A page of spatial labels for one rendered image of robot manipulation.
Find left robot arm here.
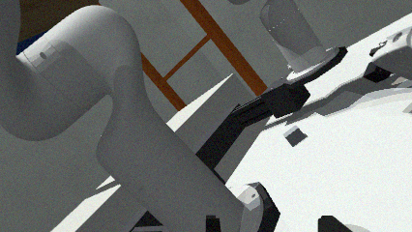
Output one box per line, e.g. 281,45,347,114
259,0,339,82

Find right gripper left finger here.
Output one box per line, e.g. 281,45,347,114
206,216,221,232

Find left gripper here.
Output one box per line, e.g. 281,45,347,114
369,26,412,80

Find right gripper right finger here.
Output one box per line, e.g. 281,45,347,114
317,216,352,232

